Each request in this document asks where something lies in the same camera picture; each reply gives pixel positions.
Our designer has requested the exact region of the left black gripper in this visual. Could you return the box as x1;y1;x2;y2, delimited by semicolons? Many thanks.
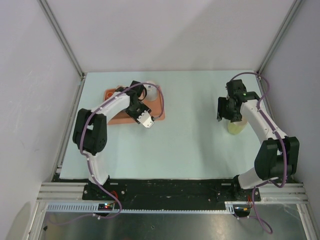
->
125;100;151;124

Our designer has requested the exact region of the yellow faceted mug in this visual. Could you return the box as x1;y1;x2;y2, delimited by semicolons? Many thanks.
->
227;120;248;135

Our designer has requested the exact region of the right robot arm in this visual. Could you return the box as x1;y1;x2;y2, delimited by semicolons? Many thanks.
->
217;79;300;201

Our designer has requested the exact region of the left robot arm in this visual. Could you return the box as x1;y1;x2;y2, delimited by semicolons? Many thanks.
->
72;81;154;200

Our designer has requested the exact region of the clear glass mug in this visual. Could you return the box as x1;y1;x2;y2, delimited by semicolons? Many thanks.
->
144;81;158;102

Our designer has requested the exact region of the orange mug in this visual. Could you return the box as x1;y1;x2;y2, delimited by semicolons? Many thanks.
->
105;91;114;100

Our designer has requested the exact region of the salmon plastic tray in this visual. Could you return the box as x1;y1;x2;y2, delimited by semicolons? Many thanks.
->
108;90;163;125

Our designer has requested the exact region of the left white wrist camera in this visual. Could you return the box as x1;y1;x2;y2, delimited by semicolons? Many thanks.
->
137;111;154;129

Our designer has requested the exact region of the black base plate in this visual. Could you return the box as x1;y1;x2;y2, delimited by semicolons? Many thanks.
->
82;178;261;210

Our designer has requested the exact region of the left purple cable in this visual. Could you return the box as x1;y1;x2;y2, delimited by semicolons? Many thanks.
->
46;82;165;226

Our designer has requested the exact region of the purple cable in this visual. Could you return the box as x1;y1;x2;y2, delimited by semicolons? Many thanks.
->
229;70;287;235
46;82;165;226

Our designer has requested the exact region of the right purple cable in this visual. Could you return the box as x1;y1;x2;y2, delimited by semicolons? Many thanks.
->
229;70;287;235

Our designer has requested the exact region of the aluminium front rail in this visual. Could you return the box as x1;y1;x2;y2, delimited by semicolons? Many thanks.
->
36;182;309;204

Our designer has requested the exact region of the white cable duct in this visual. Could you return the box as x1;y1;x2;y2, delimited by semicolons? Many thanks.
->
46;202;250;214

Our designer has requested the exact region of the right aluminium frame post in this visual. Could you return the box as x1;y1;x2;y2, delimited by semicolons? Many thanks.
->
255;0;305;74

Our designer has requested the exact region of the aluminium frame post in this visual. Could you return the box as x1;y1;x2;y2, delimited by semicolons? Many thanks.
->
37;0;85;81
255;0;305;74

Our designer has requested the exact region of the left aluminium frame post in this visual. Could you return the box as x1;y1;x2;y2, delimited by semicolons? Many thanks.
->
37;0;85;81

